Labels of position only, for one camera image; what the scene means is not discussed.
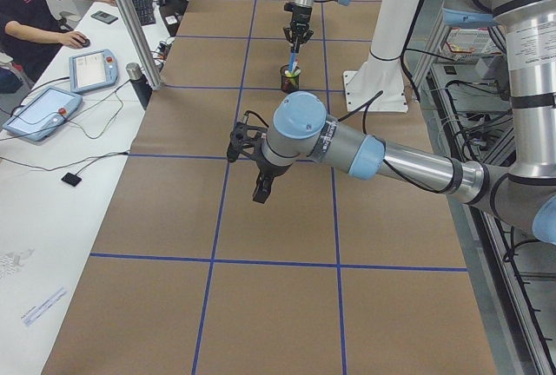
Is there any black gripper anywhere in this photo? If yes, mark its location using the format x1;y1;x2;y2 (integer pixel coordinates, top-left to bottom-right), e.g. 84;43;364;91
283;2;314;50
252;155;291;204

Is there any blue highlighter pen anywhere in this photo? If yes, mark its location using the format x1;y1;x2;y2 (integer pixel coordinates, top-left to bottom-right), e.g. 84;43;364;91
288;41;300;76

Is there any black mesh pen cup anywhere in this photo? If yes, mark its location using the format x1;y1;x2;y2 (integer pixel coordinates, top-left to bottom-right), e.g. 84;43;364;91
280;65;301;94

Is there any brown paper table cover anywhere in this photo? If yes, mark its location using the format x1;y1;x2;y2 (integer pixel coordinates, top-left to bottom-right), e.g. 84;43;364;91
43;0;496;374

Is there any black keyboard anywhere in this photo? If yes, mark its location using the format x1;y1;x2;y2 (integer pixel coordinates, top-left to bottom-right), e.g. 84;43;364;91
131;0;156;26

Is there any dark metal bottle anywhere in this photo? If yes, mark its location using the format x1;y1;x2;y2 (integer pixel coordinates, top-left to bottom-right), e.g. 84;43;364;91
126;62;152;110

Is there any black smartphone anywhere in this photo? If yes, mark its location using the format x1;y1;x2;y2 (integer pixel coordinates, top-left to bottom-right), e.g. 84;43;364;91
91;10;118;24

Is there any teach pendant far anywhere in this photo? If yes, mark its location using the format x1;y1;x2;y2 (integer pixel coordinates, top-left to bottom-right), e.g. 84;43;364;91
69;49;118;94

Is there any teach pendant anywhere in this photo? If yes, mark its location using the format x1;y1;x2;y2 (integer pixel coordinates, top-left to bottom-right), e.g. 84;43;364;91
3;87;83;142
69;49;118;94

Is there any teach pendant near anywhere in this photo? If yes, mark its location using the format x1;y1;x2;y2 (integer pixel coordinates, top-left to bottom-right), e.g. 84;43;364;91
3;87;83;142

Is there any seated person black shirt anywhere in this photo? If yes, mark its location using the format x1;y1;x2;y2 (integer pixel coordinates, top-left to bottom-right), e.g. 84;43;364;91
1;0;116;82

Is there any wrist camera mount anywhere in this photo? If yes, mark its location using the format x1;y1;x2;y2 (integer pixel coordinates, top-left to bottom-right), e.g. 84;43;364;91
227;110;268;163

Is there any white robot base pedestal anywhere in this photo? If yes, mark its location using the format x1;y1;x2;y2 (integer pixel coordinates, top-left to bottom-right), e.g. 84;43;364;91
344;0;420;113

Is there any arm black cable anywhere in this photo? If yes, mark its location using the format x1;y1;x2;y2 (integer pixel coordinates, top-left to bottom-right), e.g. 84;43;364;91
334;90;453;196

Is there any aluminium frame post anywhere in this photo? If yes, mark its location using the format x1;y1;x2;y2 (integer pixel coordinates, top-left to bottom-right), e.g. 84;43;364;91
116;0;162;90

